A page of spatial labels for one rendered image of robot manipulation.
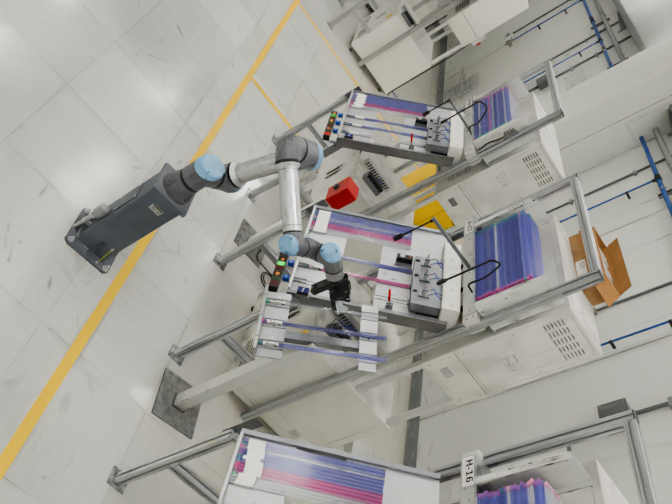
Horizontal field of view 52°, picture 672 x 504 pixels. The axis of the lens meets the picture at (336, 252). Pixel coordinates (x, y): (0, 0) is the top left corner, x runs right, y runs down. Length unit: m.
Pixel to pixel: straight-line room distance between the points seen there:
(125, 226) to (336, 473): 1.43
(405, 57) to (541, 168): 3.45
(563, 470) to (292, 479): 0.87
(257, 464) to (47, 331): 1.10
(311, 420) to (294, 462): 1.18
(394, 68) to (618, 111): 2.49
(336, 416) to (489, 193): 1.69
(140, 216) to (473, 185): 2.11
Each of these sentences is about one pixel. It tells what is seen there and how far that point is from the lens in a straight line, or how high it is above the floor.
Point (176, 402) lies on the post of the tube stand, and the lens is 3.35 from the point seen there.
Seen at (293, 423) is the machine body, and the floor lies 0.19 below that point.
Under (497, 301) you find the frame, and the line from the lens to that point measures 2.96.
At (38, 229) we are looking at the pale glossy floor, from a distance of 3.25.
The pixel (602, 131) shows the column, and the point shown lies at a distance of 6.19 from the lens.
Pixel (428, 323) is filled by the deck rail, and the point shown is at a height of 1.16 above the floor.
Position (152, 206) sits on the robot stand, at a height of 0.46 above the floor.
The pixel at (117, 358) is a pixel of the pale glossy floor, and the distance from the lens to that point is 3.24.
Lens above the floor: 2.34
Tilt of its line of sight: 27 degrees down
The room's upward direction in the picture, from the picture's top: 63 degrees clockwise
